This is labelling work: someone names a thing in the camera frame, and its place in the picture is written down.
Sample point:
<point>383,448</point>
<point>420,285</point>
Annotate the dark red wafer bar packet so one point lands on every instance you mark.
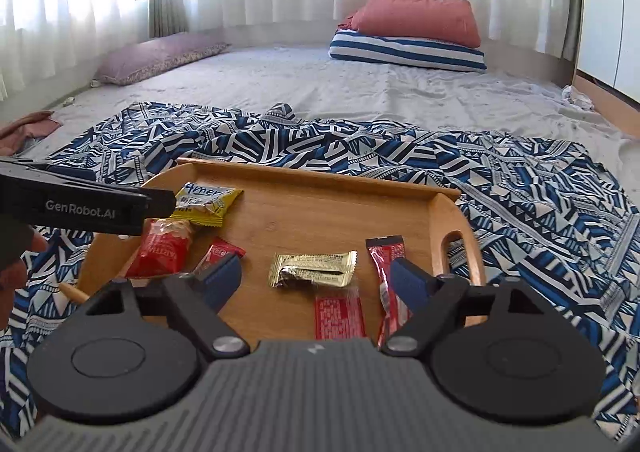
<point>220,252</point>

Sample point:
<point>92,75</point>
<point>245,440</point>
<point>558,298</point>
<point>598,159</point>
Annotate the blue white striped pillow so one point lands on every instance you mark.
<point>400,52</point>

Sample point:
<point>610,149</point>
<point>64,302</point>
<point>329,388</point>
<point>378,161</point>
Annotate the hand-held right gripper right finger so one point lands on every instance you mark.
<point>407,282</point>

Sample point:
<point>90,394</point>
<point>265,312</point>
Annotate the lavender patterned pillow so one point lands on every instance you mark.
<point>155,57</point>

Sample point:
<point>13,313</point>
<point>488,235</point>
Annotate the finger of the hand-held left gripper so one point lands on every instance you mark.
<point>160,201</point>

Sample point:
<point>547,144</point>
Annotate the red pillow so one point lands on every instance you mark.
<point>415,17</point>

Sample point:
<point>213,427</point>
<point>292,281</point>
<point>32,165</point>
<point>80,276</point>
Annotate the blue white patterned blanket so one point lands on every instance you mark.
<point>525,192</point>

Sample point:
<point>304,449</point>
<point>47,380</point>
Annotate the person's left hand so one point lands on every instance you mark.
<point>12,277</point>

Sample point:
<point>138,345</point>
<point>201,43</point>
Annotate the crumpled white plastic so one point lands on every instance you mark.
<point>577,97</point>

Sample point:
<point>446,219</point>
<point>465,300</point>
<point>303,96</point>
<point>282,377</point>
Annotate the gold foil packet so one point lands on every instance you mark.
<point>310,269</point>

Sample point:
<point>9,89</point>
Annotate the yellow snack packet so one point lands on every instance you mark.
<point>210,204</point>

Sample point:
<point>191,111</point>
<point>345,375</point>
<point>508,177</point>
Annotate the grey bed sheet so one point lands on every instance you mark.
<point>300,77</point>

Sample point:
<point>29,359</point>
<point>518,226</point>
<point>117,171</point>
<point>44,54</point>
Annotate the red nut bag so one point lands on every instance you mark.
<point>157,252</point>

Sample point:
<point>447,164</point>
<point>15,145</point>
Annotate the wooden tray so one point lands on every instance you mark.
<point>300,217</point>

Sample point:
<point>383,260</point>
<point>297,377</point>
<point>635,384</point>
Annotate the white wardrobe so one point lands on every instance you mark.
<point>607,7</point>

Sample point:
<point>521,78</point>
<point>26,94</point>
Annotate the long red stick packet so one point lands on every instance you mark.
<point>382,272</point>

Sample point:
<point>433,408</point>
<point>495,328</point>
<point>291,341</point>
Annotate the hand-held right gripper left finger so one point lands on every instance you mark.
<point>222,282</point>

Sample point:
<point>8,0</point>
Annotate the brown cloth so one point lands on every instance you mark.
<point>25,130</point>

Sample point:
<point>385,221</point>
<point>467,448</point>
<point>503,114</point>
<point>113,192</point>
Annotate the wooden bed frame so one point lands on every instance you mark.
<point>605,102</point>

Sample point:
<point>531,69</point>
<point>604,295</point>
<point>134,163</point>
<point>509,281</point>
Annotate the red label clear packet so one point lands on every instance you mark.
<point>340,317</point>

